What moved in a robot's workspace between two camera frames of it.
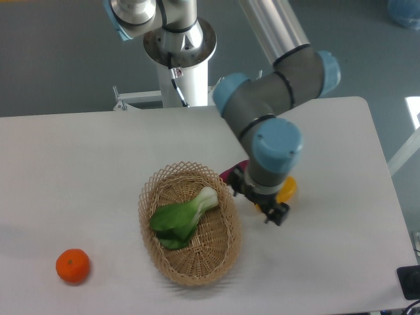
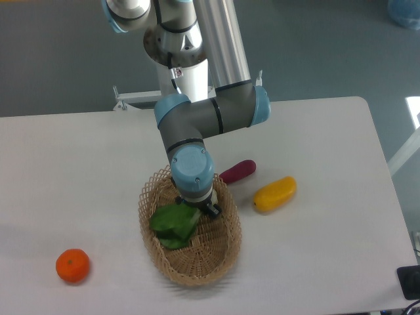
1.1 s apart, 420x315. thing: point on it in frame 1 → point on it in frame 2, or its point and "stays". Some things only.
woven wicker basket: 214,247 stays
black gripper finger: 237,179 → 178,199
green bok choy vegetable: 173,223 stays
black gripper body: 264,200 → 201,205
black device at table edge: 409,281 stays
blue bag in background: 405,12 stays
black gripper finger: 276,212 → 215,209
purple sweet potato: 224,175 stays
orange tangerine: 73,265 stays
